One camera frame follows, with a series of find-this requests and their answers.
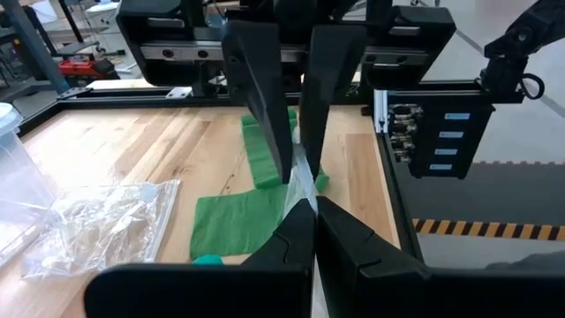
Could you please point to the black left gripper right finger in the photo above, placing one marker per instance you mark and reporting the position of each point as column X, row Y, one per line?
column 397, row 291

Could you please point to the silver mounting bracket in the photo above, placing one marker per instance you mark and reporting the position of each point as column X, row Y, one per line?
column 380, row 110

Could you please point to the clear plastic container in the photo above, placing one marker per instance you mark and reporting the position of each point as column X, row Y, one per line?
column 17, row 176

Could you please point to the clear zip bag white label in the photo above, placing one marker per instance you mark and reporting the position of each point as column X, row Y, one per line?
column 302, row 185

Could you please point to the black box blue labels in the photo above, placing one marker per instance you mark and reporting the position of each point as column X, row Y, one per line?
column 441, row 132

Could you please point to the red and black crate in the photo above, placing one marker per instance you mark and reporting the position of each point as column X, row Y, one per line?
column 84, row 68

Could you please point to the green bandage with white core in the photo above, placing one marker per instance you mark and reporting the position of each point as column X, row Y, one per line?
column 207, row 259

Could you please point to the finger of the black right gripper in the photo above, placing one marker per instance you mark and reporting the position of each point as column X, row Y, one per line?
column 260, row 88
column 329, row 88

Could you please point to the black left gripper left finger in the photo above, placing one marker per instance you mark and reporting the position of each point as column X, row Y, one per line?
column 220, row 291

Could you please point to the clear plastic zip bag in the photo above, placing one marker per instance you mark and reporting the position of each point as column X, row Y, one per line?
column 97, row 225

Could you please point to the green bandage strip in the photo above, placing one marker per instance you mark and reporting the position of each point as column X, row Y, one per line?
column 238, row 221

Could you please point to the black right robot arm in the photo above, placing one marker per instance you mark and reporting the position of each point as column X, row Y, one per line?
column 521, row 35

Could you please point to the silver corner bracket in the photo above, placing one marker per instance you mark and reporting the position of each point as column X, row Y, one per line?
column 178, row 92

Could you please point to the grey metal cart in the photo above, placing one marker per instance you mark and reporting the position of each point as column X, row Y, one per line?
column 35, row 48

